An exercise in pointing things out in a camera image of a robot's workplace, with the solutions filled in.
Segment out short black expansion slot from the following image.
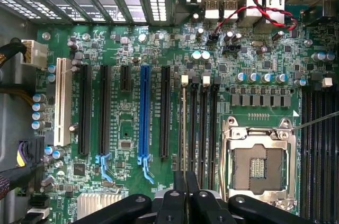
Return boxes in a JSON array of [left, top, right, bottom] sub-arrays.
[[120, 64, 131, 93]]

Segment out black connector with coloured wires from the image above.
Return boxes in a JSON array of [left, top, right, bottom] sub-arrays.
[[16, 139, 45, 173]]

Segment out black expansion slot blue latch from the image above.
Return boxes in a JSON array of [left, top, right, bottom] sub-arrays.
[[94, 64, 112, 181]]

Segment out silver stacked USB port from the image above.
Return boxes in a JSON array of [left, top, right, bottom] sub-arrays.
[[244, 0, 264, 22]]

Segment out CPU socket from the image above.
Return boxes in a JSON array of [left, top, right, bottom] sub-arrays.
[[221, 116, 302, 213]]

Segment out green Dell motherboard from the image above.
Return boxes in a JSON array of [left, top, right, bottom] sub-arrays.
[[35, 20, 339, 224]]

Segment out long black expansion slot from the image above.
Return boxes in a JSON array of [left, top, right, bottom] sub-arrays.
[[159, 65, 172, 159], [77, 64, 93, 156]]

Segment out white expansion slot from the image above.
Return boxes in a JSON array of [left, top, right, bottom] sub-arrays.
[[53, 57, 73, 147]]

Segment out silver finned heatsink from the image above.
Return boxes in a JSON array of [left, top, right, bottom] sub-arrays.
[[76, 192, 125, 221]]

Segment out silver network port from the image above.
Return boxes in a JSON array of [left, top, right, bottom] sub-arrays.
[[264, 0, 286, 25]]

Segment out grey metal PC case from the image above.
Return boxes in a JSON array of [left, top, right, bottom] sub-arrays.
[[0, 0, 339, 224]]

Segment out white power connector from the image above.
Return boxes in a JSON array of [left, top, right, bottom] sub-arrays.
[[20, 39, 49, 70]]

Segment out silver metal socket cover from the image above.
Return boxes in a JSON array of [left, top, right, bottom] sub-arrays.
[[228, 126, 297, 199]]

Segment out black braided wire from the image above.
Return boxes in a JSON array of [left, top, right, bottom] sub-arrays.
[[0, 162, 44, 201], [0, 43, 27, 63]]

